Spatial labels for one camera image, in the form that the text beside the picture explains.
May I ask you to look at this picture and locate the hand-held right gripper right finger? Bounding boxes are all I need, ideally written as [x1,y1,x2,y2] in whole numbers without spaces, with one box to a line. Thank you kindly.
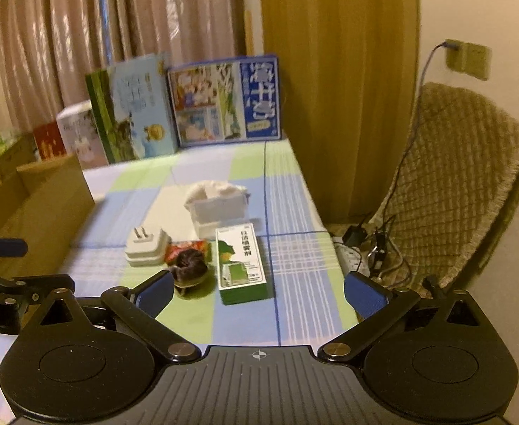
[317,270,480,362]

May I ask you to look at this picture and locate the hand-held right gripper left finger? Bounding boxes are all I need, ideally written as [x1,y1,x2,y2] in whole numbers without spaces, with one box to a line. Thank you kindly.
[38,269,203,364]

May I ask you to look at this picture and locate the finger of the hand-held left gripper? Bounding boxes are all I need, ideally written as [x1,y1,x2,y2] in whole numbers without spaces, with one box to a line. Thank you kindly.
[0,236,28,258]

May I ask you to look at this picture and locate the dark pine cone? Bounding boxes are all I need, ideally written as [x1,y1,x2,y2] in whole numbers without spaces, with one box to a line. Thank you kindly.
[171,250,210,296]

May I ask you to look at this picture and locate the white power adapter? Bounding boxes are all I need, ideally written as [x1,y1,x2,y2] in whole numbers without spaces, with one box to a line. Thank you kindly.
[124,226,172,268]

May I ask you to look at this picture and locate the cardboard box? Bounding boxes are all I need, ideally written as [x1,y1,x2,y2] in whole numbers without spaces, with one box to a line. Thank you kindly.
[0,153,96,277]

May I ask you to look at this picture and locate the red snack packet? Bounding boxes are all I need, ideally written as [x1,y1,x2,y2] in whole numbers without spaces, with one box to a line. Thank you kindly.
[165,239,210,265]

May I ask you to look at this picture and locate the green and white medicine box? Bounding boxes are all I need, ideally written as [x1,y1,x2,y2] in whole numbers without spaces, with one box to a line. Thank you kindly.
[215,223,270,306]

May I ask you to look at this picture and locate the clear plastic box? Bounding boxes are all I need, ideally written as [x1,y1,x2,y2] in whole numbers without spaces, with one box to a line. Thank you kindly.
[190,194,250,238]

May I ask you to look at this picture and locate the white knitted cloth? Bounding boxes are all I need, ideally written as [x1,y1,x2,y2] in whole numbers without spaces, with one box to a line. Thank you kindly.
[184,180,248,210]

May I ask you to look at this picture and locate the white power strip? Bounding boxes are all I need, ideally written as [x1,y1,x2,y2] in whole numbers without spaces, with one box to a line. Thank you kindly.
[333,236,372,278]

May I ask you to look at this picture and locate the black power adapter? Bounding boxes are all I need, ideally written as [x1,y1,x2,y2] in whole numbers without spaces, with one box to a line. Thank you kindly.
[345,226,367,247]

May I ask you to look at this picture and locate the brown cardboard carton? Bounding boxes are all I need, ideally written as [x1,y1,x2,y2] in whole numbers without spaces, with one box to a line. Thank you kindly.
[0,135,39,205]

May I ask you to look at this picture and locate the green tissue packs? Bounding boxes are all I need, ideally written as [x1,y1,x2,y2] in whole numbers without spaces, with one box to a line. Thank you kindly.
[0,129,22,158]

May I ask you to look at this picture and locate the red gift box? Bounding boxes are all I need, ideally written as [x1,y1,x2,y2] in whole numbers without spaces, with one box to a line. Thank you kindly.
[32,121,68,162]

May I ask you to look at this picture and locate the white picture box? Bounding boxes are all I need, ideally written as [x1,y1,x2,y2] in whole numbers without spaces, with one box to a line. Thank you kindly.
[56,101,108,170]

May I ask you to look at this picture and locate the chair with quilted cover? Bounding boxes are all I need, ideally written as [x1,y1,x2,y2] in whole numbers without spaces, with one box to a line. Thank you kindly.
[376,81,519,298]

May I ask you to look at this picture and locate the green milk carton box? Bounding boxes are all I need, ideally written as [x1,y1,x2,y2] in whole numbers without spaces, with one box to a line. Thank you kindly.
[85,52,176,165]

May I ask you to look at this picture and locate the yellow curtain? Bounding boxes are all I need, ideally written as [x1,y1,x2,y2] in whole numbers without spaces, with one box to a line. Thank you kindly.
[258,0,420,225]

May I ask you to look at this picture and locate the blue milk carton box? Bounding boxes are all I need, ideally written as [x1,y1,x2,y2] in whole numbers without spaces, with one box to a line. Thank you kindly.
[167,56,283,148]

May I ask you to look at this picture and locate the beige pleated curtain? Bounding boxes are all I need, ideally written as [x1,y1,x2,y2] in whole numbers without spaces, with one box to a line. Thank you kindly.
[0,0,248,131]

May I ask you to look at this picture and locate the tangled black cables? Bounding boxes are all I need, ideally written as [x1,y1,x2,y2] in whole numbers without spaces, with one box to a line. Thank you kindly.
[366,216,414,287]

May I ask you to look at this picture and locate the wall socket with plug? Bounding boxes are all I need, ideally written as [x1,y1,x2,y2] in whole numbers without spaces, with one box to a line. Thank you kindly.
[445,40,493,81]

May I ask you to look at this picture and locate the charging cable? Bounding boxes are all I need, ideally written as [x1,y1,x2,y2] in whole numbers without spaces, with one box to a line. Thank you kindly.
[368,39,462,249]

